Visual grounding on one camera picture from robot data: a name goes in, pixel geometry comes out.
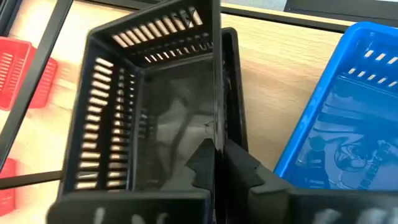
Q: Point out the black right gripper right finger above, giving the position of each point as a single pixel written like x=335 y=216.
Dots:
x=311 y=208

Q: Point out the black aluminium table frame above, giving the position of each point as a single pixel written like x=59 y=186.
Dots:
x=280 y=18

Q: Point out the black plastic slotted basket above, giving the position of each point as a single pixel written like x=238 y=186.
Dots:
x=234 y=93
x=174 y=109

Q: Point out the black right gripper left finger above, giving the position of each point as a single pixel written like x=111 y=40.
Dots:
x=130 y=208

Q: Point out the blue plastic slotted basket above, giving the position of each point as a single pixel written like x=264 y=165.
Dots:
x=342 y=124

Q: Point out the red plastic slotted basket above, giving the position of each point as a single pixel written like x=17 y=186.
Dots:
x=6 y=186
x=11 y=71

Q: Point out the black thin metal shelf frame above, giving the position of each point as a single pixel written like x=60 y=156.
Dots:
x=25 y=93

